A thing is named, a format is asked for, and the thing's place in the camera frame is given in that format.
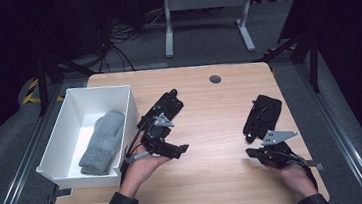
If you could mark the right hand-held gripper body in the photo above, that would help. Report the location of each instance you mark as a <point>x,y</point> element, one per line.
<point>279,151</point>

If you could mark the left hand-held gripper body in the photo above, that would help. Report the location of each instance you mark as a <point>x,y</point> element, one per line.
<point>157,136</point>

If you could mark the black glove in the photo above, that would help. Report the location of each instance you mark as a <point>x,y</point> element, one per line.
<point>167,105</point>
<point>264,114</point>

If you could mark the white box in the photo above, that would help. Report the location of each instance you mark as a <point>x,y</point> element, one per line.
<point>72,139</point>

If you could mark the person's right hand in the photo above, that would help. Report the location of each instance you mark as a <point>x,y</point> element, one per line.
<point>293,178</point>

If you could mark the person's left hand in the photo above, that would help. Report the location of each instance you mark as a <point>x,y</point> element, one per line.
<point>142,171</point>

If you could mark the black metal stand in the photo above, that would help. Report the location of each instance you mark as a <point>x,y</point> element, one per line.
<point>312,59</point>
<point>42,85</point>

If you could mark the yellow black hazard tape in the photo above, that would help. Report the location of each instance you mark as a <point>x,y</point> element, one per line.
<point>31,94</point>

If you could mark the grey table clamp bracket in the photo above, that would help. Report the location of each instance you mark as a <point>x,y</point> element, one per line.
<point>64,192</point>
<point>315,165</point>

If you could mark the grey metal floor rail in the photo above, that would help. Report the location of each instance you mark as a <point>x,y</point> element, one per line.
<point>335,127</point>
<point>24,164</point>

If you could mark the white metal desk frame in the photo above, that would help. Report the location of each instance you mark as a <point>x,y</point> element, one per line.
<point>204,1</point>

